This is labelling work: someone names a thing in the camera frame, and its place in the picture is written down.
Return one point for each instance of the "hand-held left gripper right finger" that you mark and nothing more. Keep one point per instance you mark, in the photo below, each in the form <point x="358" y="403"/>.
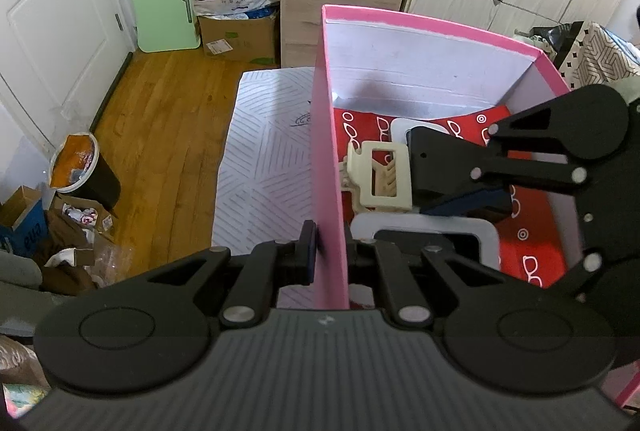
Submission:
<point x="352" y="256"/>

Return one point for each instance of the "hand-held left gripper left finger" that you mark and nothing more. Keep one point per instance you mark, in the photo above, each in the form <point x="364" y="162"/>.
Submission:
<point x="311" y="253"/>

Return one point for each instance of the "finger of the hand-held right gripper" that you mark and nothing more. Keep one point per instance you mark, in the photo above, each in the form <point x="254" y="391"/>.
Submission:
<point x="475" y="206"/>
<point x="580" y="276"/>

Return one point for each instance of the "white pocket router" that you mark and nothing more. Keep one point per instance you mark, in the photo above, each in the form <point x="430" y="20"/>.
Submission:
<point x="400" y="128"/>
<point x="480" y="231"/>

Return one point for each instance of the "cream hair claw clip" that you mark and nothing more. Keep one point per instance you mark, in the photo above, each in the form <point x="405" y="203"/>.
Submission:
<point x="367" y="198"/>

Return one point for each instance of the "pink cardboard box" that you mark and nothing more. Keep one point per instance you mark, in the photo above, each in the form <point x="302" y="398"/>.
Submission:
<point x="327" y="136"/>

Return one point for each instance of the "red printed box liner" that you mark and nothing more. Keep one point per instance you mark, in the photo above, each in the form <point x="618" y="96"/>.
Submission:
<point x="530" y="231"/>

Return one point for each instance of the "olive duvet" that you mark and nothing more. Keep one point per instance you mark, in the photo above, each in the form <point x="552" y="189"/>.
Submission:
<point x="631" y="88"/>

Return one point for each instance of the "geometric patterned bag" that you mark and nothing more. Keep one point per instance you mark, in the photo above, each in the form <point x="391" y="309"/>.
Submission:
<point x="605" y="51"/>

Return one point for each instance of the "large cardboard box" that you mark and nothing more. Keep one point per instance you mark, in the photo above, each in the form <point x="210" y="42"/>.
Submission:
<point x="240" y="38"/>

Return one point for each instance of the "small open cardboard box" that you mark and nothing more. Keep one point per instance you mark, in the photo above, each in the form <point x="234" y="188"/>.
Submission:
<point x="85" y="213"/>

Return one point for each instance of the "brown cloth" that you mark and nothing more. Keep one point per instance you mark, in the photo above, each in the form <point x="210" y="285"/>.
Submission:
<point x="65" y="236"/>

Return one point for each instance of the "trash bin with orange bag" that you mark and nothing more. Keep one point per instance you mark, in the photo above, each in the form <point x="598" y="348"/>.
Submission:
<point x="80" y="166"/>

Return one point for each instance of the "blue cardboard box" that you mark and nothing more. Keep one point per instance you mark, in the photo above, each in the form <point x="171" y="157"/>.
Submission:
<point x="27" y="221"/>

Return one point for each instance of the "grey cushion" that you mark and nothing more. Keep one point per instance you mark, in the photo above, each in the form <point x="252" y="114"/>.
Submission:
<point x="17" y="271"/>

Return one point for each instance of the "floral cloth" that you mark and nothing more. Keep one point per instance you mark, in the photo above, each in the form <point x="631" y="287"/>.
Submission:
<point x="20" y="376"/>

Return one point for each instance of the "white door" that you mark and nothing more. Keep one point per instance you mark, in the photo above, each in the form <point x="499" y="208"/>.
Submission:
<point x="50" y="21"/>

